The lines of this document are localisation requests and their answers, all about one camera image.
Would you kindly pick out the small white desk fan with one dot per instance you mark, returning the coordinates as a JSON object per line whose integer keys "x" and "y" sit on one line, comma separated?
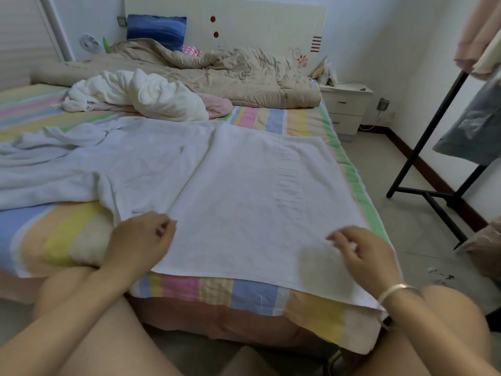
{"x": 90, "y": 44}

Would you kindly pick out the pink hanging garment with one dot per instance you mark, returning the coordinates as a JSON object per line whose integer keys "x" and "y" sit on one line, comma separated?
{"x": 477, "y": 31}

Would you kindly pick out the cream plush toy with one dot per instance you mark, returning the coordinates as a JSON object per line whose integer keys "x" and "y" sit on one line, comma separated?
{"x": 321, "y": 70}

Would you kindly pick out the grey hanging garment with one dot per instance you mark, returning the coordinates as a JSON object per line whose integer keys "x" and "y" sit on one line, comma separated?
{"x": 474, "y": 125}

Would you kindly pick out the cream hanging garment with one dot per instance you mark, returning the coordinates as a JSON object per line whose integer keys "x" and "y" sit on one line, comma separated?
{"x": 491, "y": 62}

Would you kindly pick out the white headboard with red dots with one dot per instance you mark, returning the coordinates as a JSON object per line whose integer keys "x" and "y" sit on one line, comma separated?
{"x": 266, "y": 19}

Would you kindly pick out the cream fleece blanket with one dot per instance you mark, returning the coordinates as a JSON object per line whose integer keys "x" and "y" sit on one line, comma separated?
{"x": 133, "y": 94}

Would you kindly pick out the plastic covered beige coat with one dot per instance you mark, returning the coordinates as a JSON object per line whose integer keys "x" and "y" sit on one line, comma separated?
{"x": 484, "y": 246}

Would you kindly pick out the pink fleece blanket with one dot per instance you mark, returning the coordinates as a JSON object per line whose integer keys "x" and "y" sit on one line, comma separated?
{"x": 215, "y": 105}

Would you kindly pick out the black wall plug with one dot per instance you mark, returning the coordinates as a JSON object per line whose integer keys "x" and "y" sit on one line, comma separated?
{"x": 383, "y": 104}

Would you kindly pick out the beige quilt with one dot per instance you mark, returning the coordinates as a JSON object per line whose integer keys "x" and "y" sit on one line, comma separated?
{"x": 250, "y": 74}

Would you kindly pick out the white towel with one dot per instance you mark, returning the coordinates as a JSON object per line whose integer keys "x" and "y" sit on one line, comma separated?
{"x": 235, "y": 199}

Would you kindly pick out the blue pillow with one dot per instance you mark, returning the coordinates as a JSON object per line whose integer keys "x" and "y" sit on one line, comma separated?
{"x": 156, "y": 31}

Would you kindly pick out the green bottle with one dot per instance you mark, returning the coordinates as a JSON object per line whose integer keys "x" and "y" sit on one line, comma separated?
{"x": 106, "y": 44}

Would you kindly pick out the pink patterned pillow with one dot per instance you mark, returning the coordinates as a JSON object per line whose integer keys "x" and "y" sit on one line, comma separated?
{"x": 191, "y": 51}

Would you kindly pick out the wall switch plate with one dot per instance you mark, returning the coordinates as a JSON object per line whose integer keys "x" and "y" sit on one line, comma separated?
{"x": 121, "y": 21}

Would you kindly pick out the white nightstand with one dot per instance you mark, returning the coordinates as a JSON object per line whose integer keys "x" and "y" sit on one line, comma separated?
{"x": 346, "y": 105}

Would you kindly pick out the black clothes rack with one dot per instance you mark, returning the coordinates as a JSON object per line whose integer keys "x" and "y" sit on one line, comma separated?
{"x": 427, "y": 133}

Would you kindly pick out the dark brown baseboard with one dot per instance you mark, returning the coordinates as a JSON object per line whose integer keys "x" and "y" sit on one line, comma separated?
{"x": 423, "y": 168}

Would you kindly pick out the striped pastel bed sheet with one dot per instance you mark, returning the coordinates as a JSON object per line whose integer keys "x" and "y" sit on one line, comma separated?
{"x": 274, "y": 121}

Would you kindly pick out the person's right hand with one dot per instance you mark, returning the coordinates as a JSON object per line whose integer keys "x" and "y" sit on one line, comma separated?
{"x": 368, "y": 258}

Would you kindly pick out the white sock with yellow trim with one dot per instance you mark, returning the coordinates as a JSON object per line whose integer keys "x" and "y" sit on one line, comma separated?
{"x": 334, "y": 362}

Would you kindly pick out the person's left hand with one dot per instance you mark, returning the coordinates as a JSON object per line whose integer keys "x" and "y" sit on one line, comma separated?
{"x": 137, "y": 242}

